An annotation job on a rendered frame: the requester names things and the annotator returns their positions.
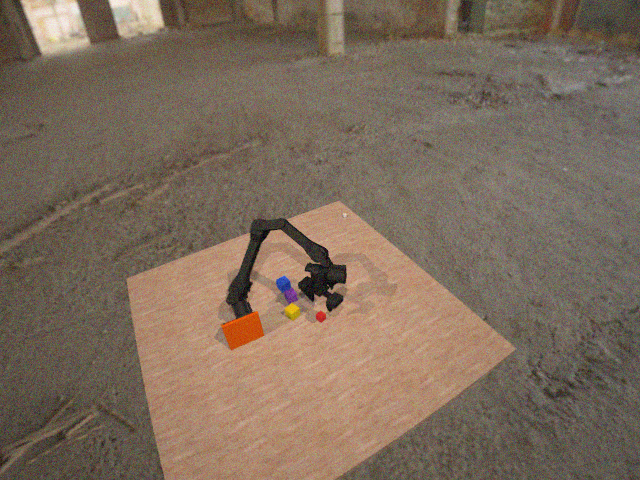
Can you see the blue block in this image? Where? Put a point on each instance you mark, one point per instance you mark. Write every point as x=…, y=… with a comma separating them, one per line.
x=283, y=284

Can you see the yellow block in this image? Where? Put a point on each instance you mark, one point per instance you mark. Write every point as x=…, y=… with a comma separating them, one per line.
x=292, y=311

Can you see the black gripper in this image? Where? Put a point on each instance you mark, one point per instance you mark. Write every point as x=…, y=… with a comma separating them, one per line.
x=309, y=289

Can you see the purple cube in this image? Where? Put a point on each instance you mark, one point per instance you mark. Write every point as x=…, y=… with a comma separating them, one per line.
x=290, y=296

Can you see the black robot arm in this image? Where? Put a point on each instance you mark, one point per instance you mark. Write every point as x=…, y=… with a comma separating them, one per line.
x=240, y=285

